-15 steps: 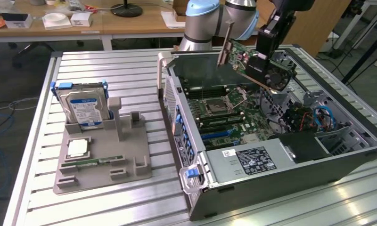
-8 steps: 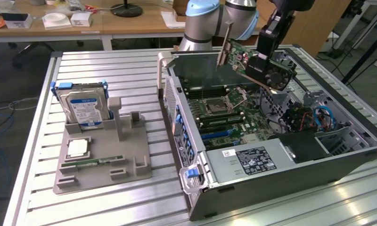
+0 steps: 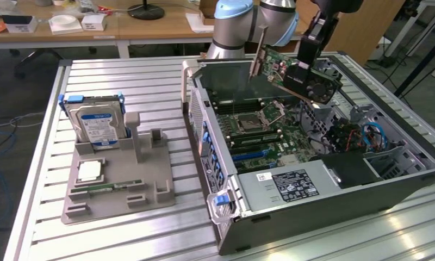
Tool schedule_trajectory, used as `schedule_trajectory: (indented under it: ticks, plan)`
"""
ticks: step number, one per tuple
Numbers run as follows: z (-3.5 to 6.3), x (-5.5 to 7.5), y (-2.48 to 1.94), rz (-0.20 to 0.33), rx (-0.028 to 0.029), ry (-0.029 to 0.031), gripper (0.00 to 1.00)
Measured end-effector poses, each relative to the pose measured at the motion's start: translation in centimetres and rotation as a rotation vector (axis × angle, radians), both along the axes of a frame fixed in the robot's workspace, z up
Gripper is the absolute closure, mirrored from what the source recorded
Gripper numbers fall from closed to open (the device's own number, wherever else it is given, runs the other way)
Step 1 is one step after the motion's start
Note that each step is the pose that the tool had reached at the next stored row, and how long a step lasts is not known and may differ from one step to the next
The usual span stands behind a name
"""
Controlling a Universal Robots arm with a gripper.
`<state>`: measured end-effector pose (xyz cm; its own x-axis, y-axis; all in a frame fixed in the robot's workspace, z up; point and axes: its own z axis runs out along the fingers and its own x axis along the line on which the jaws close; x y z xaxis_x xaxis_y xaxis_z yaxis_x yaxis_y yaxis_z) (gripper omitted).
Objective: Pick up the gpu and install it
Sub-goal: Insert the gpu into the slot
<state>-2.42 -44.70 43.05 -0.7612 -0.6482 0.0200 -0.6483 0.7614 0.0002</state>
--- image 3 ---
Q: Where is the white paper stack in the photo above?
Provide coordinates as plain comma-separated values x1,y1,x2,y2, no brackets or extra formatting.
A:
185,12,216,34

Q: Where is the perforated metal disk bay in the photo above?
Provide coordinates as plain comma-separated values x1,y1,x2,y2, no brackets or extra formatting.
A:
300,81,352,131

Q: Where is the white floor box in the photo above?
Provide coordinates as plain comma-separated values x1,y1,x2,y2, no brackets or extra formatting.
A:
367,36,392,63

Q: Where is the grey metal disk bay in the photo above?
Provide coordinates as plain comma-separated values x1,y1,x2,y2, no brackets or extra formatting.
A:
361,145,423,182

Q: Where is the silver CPU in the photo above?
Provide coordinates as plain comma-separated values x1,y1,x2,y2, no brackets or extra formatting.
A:
77,161,102,183

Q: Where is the hard disk in blue caddy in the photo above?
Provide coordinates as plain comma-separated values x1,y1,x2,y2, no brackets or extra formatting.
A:
57,92,128,151

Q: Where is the white box black top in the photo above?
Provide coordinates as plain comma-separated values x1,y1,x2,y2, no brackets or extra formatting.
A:
1,15,38,35

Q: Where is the CPU socket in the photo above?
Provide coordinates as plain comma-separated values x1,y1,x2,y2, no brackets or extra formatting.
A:
234,113,266,134

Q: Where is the black stand pole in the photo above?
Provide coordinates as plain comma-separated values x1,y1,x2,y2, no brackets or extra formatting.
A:
392,27,435,98

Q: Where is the black plastic shroud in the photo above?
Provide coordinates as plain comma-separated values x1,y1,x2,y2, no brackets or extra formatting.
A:
321,152,383,190

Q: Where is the white square bowl holder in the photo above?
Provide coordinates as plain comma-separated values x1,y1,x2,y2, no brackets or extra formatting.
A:
47,15,84,35

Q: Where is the grey power supply unit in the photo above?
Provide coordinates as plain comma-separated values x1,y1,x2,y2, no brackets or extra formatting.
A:
237,160,340,213

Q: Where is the metal socket cover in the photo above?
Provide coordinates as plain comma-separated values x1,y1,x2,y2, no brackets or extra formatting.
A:
260,100,286,123

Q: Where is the brown cardboard box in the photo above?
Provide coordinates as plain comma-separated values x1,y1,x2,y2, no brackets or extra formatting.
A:
198,0,218,20

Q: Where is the green graphics card black fan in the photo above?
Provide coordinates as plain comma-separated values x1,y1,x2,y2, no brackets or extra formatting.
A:
246,24,344,104

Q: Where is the black expansion slot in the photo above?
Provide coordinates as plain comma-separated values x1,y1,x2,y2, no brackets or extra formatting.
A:
228,145,264,156

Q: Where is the white cardboard box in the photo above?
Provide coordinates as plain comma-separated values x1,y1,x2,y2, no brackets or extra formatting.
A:
80,14,108,32

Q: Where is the grey parts rack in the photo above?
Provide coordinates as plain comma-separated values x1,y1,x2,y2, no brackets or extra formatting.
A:
59,111,177,226

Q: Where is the blue expansion slot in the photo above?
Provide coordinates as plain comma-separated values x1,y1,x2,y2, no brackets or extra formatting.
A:
230,151,270,161

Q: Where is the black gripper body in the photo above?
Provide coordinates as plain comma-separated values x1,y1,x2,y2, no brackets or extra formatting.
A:
309,0,365,14

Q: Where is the wooden cabinet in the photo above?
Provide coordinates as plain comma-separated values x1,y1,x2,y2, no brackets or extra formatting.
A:
296,0,408,67

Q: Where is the open black PC case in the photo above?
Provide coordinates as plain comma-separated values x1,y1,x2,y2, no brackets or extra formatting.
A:
180,55,435,256

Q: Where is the green RAM stick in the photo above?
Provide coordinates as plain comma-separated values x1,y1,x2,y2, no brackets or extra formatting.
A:
73,181,144,192

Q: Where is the blue wire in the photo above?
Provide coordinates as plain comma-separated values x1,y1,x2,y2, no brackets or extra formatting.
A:
360,122,389,153

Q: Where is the RAM stick with label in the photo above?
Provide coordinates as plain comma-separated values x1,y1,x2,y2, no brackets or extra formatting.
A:
230,133,281,146

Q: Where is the black round lamp base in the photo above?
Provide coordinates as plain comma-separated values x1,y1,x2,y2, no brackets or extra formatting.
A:
126,0,165,20

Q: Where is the black chair base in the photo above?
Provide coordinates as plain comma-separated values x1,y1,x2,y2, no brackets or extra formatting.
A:
9,47,97,79

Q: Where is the green motherboard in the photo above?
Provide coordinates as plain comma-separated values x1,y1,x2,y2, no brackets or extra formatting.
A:
212,92,321,175

